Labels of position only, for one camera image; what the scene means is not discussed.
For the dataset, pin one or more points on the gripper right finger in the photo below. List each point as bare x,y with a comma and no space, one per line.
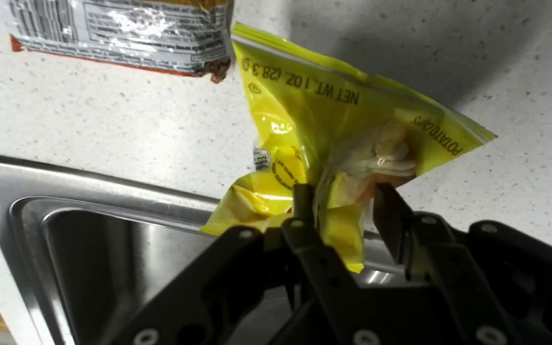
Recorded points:
448,268

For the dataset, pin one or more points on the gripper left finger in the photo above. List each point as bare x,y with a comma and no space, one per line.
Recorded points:
304,239

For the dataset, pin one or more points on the yellow chip bag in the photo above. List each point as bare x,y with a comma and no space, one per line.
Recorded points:
324,124

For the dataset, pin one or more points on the stainless steel sink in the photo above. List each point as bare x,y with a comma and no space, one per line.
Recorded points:
89,249

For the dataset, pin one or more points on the silver and orange snack bag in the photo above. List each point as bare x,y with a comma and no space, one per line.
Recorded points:
127,33

